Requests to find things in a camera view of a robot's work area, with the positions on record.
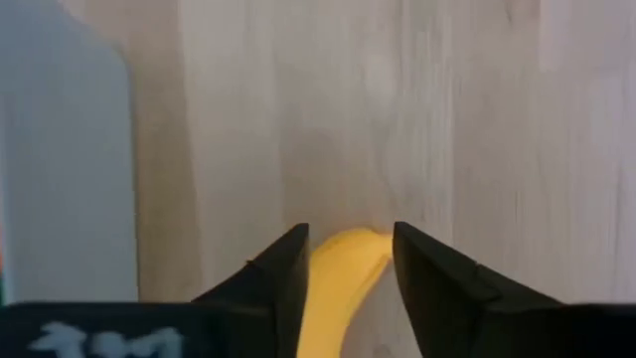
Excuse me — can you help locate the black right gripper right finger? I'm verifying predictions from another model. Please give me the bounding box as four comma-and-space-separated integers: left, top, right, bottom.
392, 221, 565, 358

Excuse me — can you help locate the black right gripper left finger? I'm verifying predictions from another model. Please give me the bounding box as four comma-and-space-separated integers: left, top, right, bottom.
191, 222, 310, 358

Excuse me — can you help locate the yellow toy banana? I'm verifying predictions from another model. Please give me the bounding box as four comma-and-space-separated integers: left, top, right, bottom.
296, 227, 395, 358

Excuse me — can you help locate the grey plastic tupperware container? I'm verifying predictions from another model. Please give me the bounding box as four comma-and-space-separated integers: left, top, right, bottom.
0, 0, 139, 305

